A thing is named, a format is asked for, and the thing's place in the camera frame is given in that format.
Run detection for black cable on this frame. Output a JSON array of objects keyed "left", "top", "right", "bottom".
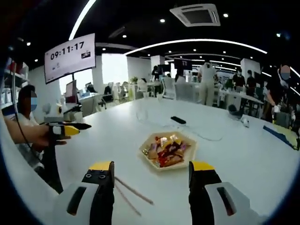
[{"left": 12, "top": 62, "right": 45, "bottom": 160}]

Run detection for black display with white marks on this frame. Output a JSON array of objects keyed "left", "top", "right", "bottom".
[{"left": 173, "top": 58, "right": 193, "bottom": 71}]

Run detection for person's head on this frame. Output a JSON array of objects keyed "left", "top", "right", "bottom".
[{"left": 16, "top": 84, "right": 36, "bottom": 115}]

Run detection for hexagonal cream container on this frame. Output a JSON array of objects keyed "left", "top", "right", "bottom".
[{"left": 138, "top": 131, "right": 197, "bottom": 173}]

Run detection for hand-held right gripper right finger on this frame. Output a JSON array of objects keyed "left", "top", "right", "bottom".
[{"left": 188, "top": 160, "right": 261, "bottom": 225}]

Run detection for white storage shelf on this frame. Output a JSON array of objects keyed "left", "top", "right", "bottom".
[{"left": 0, "top": 57, "right": 30, "bottom": 111}]

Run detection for ceiling air conditioner vent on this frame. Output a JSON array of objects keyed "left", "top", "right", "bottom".
[{"left": 169, "top": 3, "right": 222, "bottom": 28}]

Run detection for silver desktop computer monitor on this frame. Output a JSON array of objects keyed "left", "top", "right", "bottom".
[{"left": 65, "top": 80, "right": 78, "bottom": 105}]

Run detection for blue cloth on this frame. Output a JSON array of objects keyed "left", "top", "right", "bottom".
[{"left": 262, "top": 125, "right": 298, "bottom": 150}]

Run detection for black power bank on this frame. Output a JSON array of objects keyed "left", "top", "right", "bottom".
[{"left": 170, "top": 116, "right": 187, "bottom": 125}]

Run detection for dark red snack bar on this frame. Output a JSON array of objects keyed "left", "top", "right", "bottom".
[{"left": 157, "top": 150, "right": 175, "bottom": 165}]

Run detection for large display screen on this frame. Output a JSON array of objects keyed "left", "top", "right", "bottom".
[{"left": 44, "top": 32, "right": 97, "bottom": 85}]

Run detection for white power strip with cable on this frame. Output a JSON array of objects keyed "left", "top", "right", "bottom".
[{"left": 135, "top": 99, "right": 172, "bottom": 128}]

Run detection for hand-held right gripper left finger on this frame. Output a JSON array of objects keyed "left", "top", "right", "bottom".
[{"left": 53, "top": 160, "right": 115, "bottom": 225}]

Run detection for white office chair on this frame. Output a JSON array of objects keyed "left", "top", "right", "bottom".
[
  {"left": 174, "top": 83, "right": 200, "bottom": 102},
  {"left": 162, "top": 76, "right": 176, "bottom": 99}
]

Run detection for yellow cloth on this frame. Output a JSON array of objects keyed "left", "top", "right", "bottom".
[{"left": 273, "top": 123, "right": 299, "bottom": 145}]

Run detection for grey headset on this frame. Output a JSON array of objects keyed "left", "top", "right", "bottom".
[{"left": 228, "top": 104, "right": 244, "bottom": 119}]

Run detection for ceiling light strip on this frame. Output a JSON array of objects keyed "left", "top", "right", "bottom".
[
  {"left": 68, "top": 0, "right": 98, "bottom": 41},
  {"left": 123, "top": 38, "right": 268, "bottom": 56}
]

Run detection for pale pink food tongs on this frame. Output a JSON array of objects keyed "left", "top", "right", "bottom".
[{"left": 114, "top": 176, "right": 155, "bottom": 217}]

